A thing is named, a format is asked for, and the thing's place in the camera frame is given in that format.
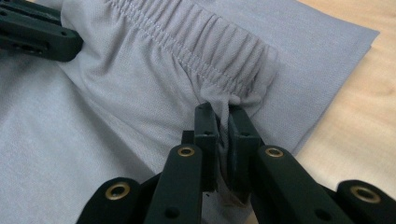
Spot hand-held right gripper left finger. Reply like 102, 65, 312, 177
181, 102, 219, 192

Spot grey pants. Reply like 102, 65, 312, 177
0, 0, 381, 224

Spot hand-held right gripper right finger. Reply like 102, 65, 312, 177
226, 105, 266, 203

